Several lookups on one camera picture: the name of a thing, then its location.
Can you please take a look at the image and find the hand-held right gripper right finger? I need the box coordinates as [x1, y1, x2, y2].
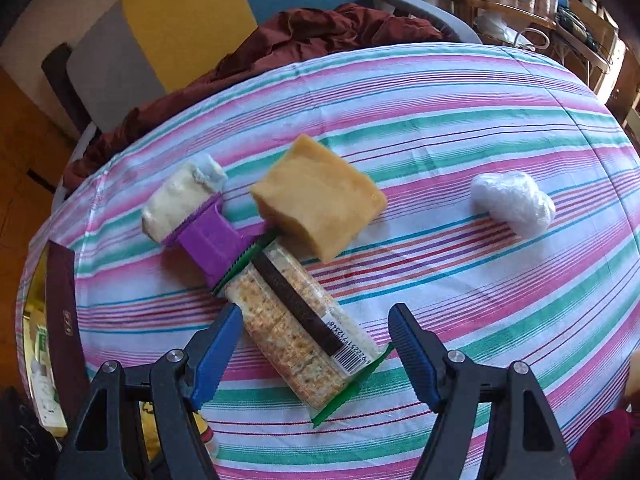
[387, 303, 576, 480]

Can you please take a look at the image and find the white plastic bag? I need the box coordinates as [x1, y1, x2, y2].
[475, 12, 548, 51]

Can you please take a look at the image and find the dark red cloth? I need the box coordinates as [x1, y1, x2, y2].
[62, 2, 443, 181]

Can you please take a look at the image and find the striped tablecloth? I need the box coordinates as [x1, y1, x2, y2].
[15, 42, 640, 480]

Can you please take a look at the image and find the yellow sponge block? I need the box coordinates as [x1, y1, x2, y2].
[250, 133, 388, 263]

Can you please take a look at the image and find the white green packet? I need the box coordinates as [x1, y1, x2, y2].
[32, 325, 66, 426]

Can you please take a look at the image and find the grey yellow blue chair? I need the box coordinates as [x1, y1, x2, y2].
[41, 0, 483, 201]

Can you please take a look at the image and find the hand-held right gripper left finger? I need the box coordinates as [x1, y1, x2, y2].
[55, 302, 244, 480]

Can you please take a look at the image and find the cracker packet with green ends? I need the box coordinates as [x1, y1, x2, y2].
[212, 237, 396, 428]

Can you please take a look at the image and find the person's red clothing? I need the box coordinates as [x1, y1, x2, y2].
[570, 407, 640, 480]

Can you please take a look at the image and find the dark brown box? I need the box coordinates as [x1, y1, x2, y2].
[15, 240, 93, 438]

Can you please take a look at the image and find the wooden wardrobe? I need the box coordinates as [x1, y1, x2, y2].
[0, 67, 81, 281]

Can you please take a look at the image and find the white plastic ball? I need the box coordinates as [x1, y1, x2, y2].
[470, 171, 557, 238]

